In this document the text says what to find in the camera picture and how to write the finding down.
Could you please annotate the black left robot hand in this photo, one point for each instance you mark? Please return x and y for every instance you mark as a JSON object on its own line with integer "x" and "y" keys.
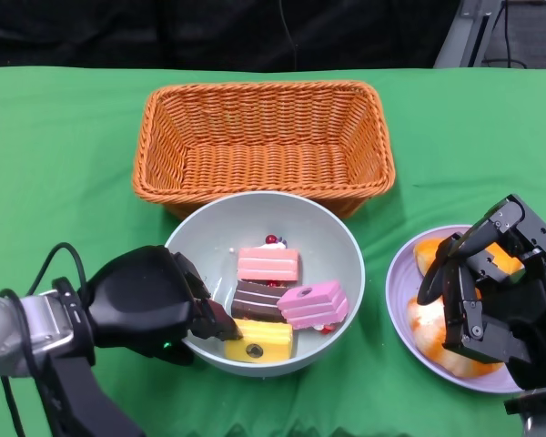
{"x": 141, "y": 305}

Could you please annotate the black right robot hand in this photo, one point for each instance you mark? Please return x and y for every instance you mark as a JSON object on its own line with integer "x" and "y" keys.
{"x": 528, "y": 309}

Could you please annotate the grey bowl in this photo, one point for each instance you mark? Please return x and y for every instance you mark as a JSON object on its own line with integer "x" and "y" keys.
{"x": 209, "y": 246}

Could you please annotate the white orange striped bread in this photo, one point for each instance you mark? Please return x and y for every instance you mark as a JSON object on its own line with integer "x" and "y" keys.
{"x": 427, "y": 337}

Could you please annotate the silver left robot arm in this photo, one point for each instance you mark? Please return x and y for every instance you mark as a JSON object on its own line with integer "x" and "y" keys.
{"x": 36, "y": 332}

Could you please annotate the brown layered toy cake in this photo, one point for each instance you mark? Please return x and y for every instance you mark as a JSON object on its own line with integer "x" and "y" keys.
{"x": 255, "y": 302}

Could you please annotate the lilac plate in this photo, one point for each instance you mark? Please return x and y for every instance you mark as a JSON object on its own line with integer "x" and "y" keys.
{"x": 400, "y": 291}

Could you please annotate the pink layered toy cake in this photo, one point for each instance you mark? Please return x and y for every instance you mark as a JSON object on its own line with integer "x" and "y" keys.
{"x": 314, "y": 305}
{"x": 268, "y": 266}

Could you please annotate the yellow layered toy cake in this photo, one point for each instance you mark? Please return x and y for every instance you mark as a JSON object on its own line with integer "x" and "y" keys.
{"x": 273, "y": 339}

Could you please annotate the orange wicker basket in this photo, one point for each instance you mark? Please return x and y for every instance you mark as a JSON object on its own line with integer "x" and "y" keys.
{"x": 264, "y": 150}

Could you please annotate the green tablecloth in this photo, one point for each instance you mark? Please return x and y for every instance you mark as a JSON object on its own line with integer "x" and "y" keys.
{"x": 54, "y": 136}

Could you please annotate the black backdrop curtain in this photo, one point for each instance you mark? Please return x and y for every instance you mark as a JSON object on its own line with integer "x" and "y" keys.
{"x": 118, "y": 32}

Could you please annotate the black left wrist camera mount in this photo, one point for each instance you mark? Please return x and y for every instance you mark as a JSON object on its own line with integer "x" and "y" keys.
{"x": 82, "y": 400}

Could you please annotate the grey metal frame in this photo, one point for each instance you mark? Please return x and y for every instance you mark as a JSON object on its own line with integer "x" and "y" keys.
{"x": 462, "y": 32}

